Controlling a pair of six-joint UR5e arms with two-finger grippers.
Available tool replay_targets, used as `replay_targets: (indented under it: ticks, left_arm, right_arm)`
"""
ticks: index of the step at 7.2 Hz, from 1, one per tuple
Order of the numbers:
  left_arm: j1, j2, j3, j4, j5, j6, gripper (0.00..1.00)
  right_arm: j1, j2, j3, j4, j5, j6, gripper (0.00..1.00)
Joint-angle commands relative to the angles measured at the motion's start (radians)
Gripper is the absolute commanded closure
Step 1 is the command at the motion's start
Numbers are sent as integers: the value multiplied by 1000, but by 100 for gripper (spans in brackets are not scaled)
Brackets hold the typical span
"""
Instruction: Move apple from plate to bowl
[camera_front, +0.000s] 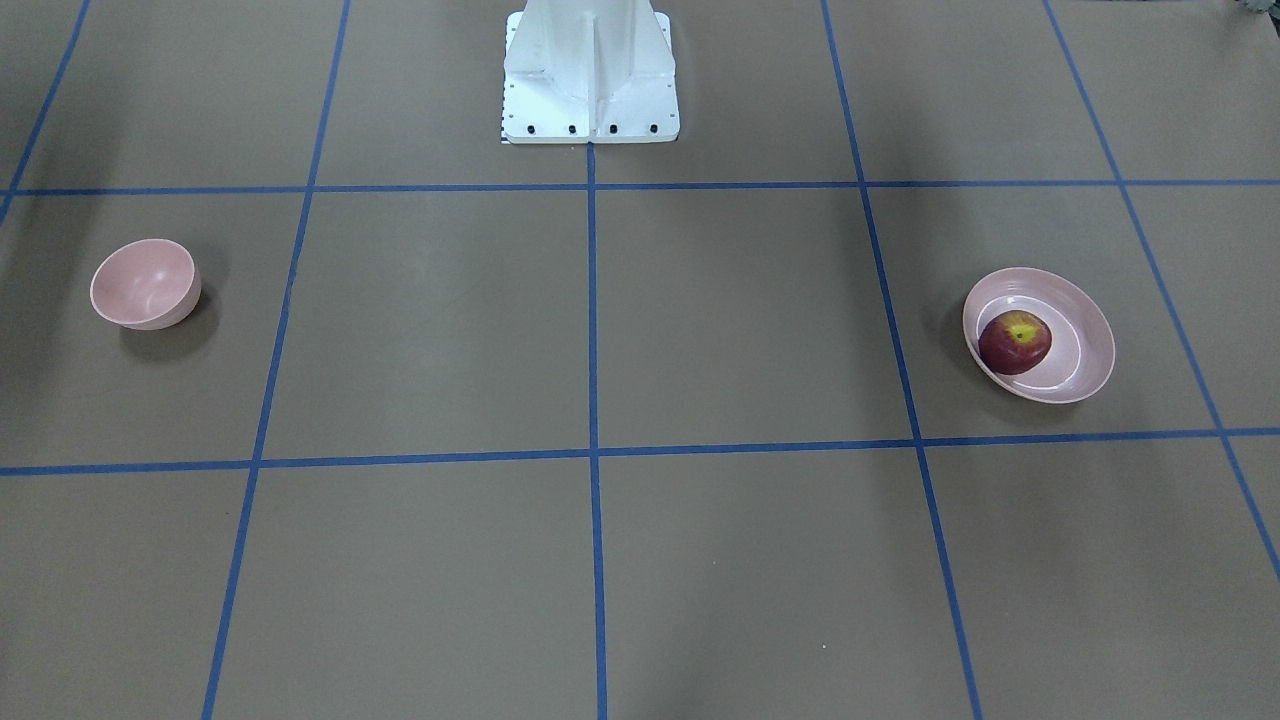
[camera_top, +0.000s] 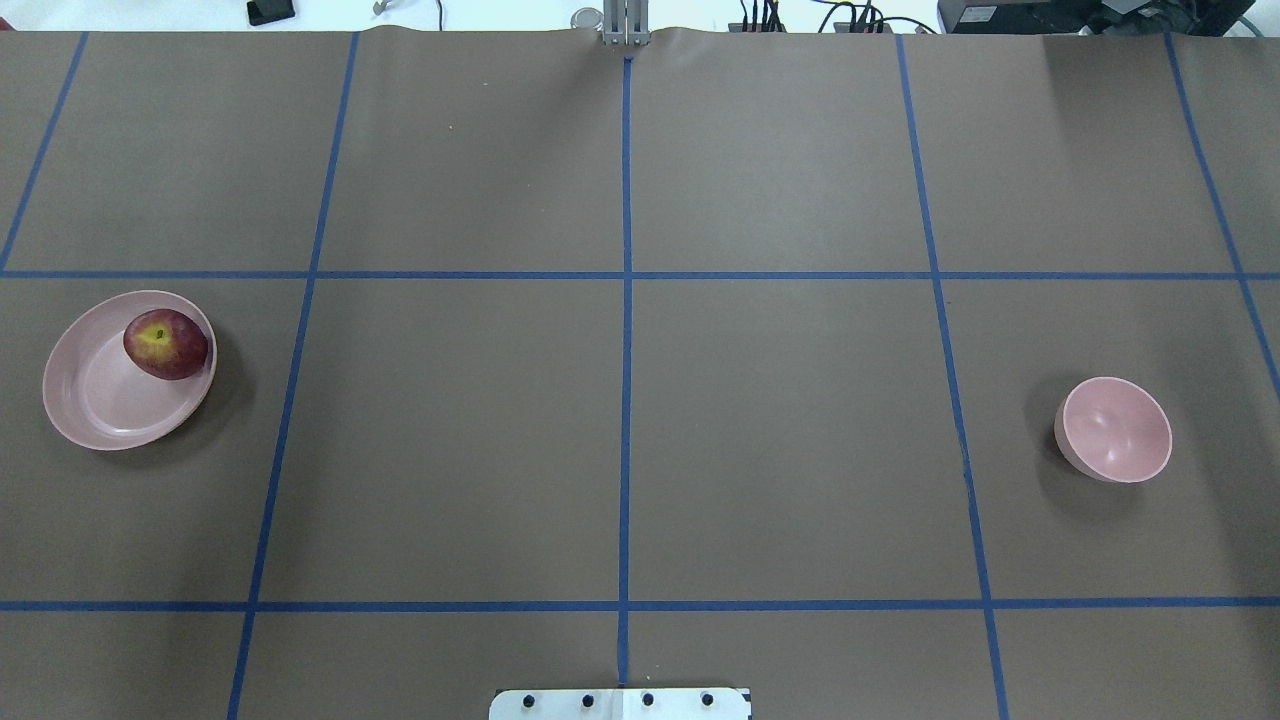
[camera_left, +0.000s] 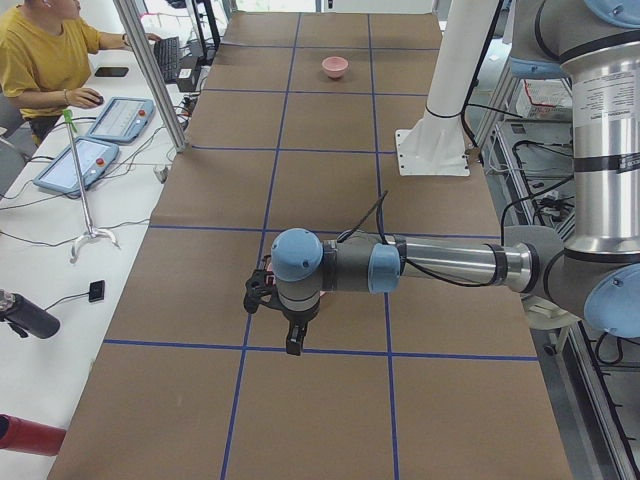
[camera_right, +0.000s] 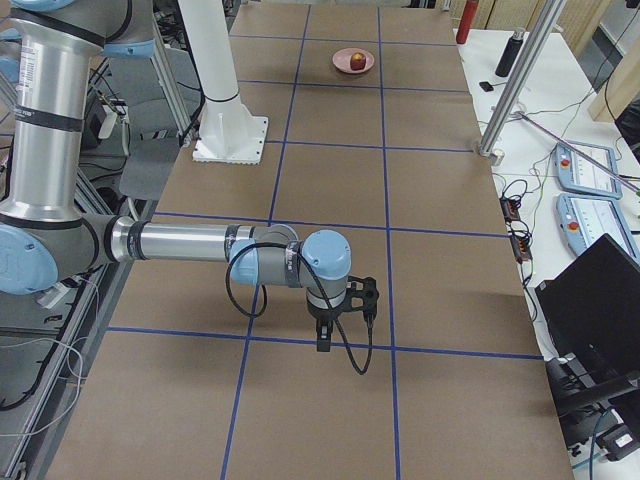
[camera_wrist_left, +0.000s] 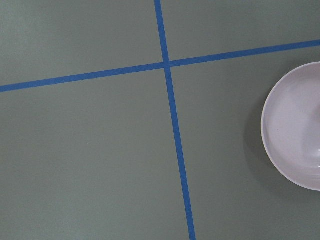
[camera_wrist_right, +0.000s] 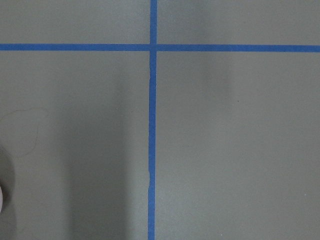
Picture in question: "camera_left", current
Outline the white camera mast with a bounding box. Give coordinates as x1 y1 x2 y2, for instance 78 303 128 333
395 0 501 177

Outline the blue teach pendant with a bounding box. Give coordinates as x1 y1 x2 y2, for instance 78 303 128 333
32 137 121 200
87 97 155 144

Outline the red bottle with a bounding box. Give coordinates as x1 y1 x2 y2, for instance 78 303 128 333
1 414 66 456

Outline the person in yellow shirt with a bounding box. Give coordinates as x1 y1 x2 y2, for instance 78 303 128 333
1 0 131 145

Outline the pink bowl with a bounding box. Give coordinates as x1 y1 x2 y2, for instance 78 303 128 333
321 56 349 80

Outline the pink plate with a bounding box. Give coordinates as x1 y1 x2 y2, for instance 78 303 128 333
263 255 275 285

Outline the metal stand with green clip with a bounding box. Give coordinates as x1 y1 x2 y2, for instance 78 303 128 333
62 109 120 264

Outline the upper blue teach pendant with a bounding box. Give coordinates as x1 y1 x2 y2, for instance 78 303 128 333
87 97 155 144

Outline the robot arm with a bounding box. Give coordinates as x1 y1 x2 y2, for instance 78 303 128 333
244 1 639 355

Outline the lower blue teach pendant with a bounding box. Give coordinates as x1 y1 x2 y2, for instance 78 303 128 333
32 137 121 200

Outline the black keyboard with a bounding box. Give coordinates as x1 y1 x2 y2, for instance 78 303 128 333
153 37 180 83

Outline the aluminium frame post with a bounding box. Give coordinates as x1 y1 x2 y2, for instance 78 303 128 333
113 0 187 153

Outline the black smartphone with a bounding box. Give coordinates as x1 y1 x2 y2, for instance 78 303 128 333
94 66 129 78

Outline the small black square device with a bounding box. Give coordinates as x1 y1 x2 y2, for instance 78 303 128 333
88 280 106 303

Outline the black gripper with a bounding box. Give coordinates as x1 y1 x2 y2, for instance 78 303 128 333
283 301 320 356

